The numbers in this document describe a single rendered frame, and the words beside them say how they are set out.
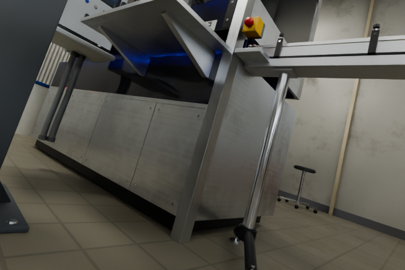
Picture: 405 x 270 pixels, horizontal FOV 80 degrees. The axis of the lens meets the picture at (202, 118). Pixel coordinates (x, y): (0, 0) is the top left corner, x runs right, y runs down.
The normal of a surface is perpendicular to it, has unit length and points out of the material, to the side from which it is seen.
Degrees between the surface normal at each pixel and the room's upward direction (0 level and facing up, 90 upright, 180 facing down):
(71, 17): 90
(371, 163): 90
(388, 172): 90
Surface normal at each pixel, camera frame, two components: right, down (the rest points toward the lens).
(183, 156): -0.58, -0.28
